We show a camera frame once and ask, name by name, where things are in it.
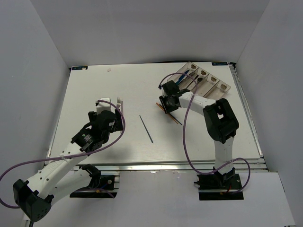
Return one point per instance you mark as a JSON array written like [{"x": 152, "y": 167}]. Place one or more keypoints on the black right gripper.
[{"x": 167, "y": 109}]

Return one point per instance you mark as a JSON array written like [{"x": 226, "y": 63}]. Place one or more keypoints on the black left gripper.
[{"x": 118, "y": 125}]

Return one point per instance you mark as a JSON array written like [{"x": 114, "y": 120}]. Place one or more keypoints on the orange chopstick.
[{"x": 160, "y": 106}]

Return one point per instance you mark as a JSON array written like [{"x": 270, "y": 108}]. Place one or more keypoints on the blue knife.
[{"x": 181, "y": 77}]

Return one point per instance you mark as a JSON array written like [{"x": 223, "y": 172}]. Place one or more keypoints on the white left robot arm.
[{"x": 39, "y": 193}]

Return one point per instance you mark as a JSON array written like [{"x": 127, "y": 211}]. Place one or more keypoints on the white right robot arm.
[{"x": 221, "y": 124}]

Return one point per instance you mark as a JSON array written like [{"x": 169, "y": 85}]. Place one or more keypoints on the smoky clear divided organizer tray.
[{"x": 210, "y": 87}]

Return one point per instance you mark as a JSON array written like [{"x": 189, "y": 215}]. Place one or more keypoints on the right blue corner marker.
[{"x": 219, "y": 63}]

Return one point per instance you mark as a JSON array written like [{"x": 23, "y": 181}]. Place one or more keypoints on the blue corner marker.
[
  {"x": 79, "y": 68},
  {"x": 219, "y": 63}
]

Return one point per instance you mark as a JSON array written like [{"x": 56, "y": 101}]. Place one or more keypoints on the left blue corner marker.
[{"x": 79, "y": 68}]

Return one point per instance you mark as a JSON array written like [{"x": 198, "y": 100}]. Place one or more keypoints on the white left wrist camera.
[{"x": 101, "y": 106}]

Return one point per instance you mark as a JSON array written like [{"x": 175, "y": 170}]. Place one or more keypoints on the green handled fork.
[{"x": 119, "y": 103}]

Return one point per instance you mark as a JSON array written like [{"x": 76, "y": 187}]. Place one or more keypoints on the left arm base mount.
[{"x": 101, "y": 185}]

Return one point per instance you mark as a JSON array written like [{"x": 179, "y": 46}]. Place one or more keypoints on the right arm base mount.
[{"x": 210, "y": 188}]

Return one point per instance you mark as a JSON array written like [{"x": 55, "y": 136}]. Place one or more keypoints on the aluminium table edge rail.
[{"x": 255, "y": 164}]

